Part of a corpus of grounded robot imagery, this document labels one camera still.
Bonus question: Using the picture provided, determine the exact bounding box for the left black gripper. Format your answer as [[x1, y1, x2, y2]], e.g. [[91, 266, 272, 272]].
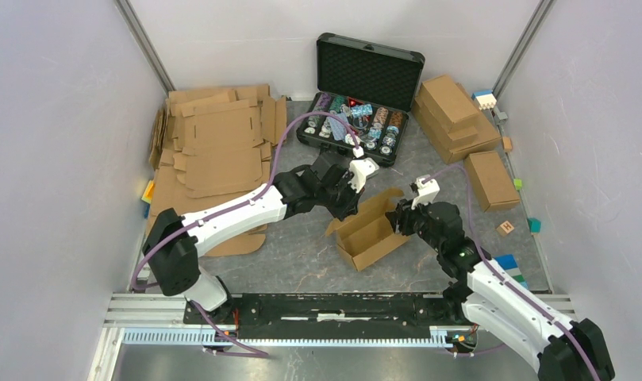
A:
[[317, 173, 366, 222]]

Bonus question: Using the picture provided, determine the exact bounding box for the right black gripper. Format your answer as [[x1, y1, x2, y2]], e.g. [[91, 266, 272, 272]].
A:
[[383, 193, 443, 253]]

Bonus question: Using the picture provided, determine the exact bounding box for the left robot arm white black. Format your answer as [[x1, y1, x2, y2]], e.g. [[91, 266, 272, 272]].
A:
[[143, 152, 379, 324]]

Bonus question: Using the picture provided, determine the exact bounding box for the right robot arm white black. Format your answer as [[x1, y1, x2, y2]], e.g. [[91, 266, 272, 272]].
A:
[[386, 199, 616, 380]]

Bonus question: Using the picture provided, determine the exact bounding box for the small folded cardboard box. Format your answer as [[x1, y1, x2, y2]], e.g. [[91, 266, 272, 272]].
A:
[[463, 151, 521, 212]]

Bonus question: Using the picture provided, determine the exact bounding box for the large folded cardboard box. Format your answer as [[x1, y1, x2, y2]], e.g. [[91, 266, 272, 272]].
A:
[[412, 83, 501, 164]]

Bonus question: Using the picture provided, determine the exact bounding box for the wooden letter H block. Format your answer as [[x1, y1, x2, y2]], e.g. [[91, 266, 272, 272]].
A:
[[496, 221, 515, 237]]

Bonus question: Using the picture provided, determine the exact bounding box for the black poker chip case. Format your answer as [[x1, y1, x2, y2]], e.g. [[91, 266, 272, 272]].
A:
[[296, 33, 425, 167]]

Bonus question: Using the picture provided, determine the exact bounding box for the blue green white block stack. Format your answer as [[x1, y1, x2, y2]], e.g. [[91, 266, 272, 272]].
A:
[[494, 254, 529, 290]]

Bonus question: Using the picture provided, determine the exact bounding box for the small wooden cube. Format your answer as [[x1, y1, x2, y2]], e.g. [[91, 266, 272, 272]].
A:
[[502, 137, 513, 153]]

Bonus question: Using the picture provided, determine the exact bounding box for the teal cube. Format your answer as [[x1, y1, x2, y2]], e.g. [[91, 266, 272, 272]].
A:
[[527, 217, 542, 234]]

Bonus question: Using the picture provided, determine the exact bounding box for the stack of flat cardboard sheets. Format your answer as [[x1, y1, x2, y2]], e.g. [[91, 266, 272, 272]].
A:
[[146, 84, 287, 230]]

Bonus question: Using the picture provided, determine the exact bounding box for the grey small block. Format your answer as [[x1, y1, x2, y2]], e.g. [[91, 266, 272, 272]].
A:
[[494, 111, 508, 125]]

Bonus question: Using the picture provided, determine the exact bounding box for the blue white toy block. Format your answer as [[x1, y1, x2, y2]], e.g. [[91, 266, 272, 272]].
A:
[[471, 90, 498, 110]]

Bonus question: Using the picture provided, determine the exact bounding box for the orange yellow block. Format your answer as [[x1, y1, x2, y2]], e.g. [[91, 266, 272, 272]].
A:
[[140, 180, 155, 204]]

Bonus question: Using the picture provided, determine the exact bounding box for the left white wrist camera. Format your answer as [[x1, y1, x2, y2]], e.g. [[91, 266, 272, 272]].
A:
[[348, 146, 379, 194]]

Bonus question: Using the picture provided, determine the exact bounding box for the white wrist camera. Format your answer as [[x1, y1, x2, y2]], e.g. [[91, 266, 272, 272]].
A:
[[348, 146, 379, 194], [410, 175, 440, 210]]

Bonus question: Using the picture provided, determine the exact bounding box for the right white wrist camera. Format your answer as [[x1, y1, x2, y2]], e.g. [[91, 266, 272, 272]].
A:
[[410, 175, 440, 210]]

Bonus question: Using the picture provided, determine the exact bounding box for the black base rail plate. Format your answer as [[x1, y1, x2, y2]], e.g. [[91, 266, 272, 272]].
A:
[[209, 292, 472, 339]]

